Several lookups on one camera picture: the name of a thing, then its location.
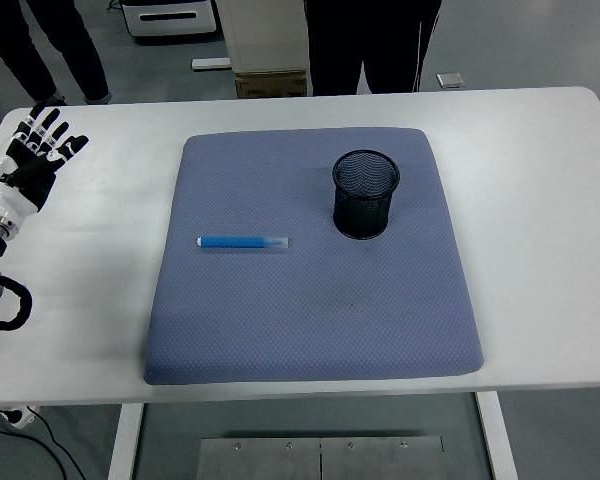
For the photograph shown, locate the white power strip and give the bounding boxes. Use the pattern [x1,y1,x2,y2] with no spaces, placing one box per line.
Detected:
[0,405,41,430]

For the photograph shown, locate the grey metal plate with screws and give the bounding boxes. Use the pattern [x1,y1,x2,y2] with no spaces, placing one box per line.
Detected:
[195,435,447,480]

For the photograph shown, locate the brown cardboard box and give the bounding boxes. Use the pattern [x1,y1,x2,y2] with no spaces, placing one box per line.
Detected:
[234,69,309,100]

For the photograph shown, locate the white table leg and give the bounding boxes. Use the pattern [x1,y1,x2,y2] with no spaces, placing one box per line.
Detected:
[106,402,146,480]
[474,392,519,480]

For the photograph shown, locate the black floor cable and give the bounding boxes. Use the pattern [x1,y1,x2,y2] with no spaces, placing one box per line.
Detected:
[0,406,89,480]

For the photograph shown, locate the white cabinet panel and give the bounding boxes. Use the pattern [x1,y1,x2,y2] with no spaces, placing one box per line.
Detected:
[219,0,312,74]

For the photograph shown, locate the blue-grey textured mat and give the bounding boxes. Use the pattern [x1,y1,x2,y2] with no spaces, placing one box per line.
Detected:
[143,127,485,387]

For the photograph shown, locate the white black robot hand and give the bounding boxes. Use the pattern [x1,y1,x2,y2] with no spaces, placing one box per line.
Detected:
[0,102,90,222]

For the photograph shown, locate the grey floor socket plate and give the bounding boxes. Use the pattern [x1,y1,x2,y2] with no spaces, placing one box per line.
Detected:
[435,72,467,90]

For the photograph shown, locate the white appliance with dark slot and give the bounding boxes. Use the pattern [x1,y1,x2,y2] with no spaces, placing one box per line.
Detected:
[119,0,218,42]

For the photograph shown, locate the black mesh pen holder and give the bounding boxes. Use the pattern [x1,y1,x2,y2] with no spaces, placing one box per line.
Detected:
[331,149,402,241]

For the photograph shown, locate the blue marker with clear cap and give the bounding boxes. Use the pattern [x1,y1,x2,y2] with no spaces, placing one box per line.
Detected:
[195,234,291,252]

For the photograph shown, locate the person in striped dark trousers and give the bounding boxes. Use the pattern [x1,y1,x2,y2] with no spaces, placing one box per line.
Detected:
[303,0,444,97]

